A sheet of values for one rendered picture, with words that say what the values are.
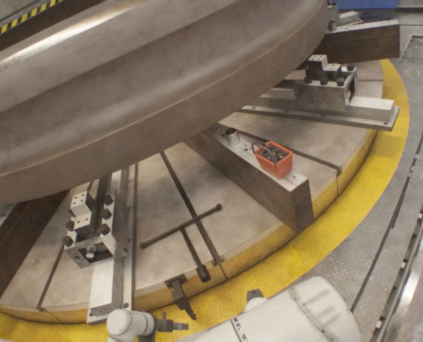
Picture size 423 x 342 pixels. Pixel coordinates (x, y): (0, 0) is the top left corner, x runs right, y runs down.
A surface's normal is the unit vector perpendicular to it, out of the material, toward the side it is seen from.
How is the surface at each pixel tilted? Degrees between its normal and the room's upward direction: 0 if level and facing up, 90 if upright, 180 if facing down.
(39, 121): 90
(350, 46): 90
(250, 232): 0
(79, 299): 0
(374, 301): 0
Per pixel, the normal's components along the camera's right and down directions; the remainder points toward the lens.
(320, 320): -0.07, -0.45
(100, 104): 0.22, 0.54
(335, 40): -0.24, 0.69
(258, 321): -0.38, -0.84
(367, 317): -0.31, -0.72
